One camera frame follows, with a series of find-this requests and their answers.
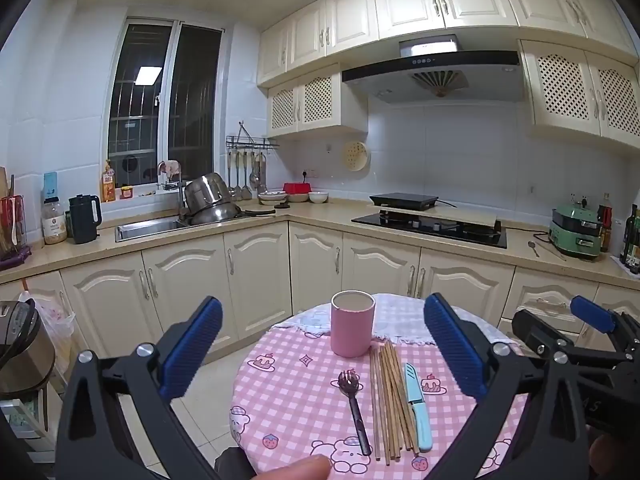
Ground white fringed towel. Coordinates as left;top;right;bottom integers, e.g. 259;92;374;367
271;293;521;346

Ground black glass gas stove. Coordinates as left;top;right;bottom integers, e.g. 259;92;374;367
350;212;508;250

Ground chrome faucet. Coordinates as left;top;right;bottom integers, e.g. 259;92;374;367
157;160;189;222

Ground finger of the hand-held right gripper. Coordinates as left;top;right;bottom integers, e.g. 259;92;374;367
570;296;640;342
511;308;621;365

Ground light blue sheathed knife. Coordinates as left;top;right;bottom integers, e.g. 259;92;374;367
403;362;434;452

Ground black range hood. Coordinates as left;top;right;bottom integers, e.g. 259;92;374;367
342;35;524;105

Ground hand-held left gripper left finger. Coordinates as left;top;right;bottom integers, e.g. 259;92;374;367
55;296;224;480

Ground white low stand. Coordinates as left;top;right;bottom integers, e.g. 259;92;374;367
0;390;57;465

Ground brown sauce bottle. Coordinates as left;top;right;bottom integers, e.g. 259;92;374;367
598;192;614;254

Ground stainless steel pot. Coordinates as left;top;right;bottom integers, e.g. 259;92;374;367
181;172;242;227

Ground dark glass bottle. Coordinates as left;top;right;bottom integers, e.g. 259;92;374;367
619;203;640;275

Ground purple utensil drainer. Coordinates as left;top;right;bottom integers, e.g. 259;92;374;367
0;166;33;272

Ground orange dish soap bottle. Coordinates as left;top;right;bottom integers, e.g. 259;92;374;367
101;159;117;204

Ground pink cup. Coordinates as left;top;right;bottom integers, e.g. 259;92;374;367
330;290;376;359

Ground stainless steel sink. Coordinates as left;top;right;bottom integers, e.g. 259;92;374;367
114;217;192;244

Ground person's left hand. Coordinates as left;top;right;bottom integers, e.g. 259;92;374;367
250;454;332;480

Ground steel rice cooker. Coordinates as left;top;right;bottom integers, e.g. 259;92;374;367
0;299;56;397

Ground clear food jar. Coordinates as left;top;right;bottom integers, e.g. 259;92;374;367
41;197;69;246

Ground round cream steamer plate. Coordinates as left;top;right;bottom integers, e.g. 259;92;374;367
341;139;371;171

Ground black electric kettle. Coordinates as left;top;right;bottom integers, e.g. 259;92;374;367
68;193;104;245

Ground black induction cooker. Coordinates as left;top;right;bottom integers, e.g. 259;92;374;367
369;192;440;212

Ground white plastic bag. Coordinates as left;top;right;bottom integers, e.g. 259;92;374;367
29;296;77;358

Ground cream wall cabinets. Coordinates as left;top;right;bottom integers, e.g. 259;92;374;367
256;0;640;152

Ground hanging utensil rack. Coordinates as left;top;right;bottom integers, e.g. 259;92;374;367
225;121;281;202

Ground barred kitchen window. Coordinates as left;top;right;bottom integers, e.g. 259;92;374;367
106;16;224;187

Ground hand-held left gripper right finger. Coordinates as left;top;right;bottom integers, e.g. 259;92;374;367
422;292;591;480

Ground person's right hand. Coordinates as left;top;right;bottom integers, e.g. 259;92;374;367
589;432;640;480

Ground row of wooden chopsticks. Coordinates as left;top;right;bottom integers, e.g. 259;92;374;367
370;341;420;466

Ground pink checkered tablecloth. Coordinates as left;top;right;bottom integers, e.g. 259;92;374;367
229;292;531;479

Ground dark metal fork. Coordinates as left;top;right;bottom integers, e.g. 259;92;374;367
337;370;372;456

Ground green multi cooker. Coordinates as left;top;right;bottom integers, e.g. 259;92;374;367
548;202;604;262

